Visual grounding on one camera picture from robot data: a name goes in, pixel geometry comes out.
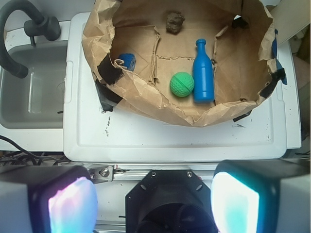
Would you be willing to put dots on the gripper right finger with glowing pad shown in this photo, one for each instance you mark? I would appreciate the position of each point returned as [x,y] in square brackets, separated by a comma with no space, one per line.
[262,196]

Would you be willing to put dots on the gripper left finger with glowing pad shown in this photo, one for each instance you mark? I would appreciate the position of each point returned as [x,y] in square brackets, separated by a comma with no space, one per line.
[47,199]

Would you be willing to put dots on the brown rough rock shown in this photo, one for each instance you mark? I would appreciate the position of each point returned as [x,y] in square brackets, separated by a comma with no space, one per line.
[174,22]

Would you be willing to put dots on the white plastic bin lid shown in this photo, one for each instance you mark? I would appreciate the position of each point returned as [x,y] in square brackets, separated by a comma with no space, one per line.
[91,134]

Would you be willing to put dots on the grey sink basin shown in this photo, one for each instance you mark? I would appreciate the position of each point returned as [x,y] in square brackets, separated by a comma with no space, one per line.
[37,101]

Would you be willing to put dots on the green dimpled ball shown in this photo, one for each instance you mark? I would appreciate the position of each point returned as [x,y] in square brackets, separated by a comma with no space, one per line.
[182,84]

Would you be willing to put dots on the blue plastic bottle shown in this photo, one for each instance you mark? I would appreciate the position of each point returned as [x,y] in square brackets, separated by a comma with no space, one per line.
[203,75]

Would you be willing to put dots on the crumpled brown paper bag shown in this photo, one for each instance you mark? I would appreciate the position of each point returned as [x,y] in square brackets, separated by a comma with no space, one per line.
[240,41]

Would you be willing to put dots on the small blue plastic object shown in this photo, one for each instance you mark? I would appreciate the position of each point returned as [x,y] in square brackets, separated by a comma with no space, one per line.
[129,60]

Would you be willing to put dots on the dark grey faucet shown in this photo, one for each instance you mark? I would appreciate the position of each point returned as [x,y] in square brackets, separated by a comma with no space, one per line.
[38,24]

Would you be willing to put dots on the aluminium rail with bracket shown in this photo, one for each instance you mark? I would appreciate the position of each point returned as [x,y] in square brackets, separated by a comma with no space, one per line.
[101,173]

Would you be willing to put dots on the black octagonal mount plate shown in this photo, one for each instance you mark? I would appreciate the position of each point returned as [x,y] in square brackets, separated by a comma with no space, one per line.
[169,201]

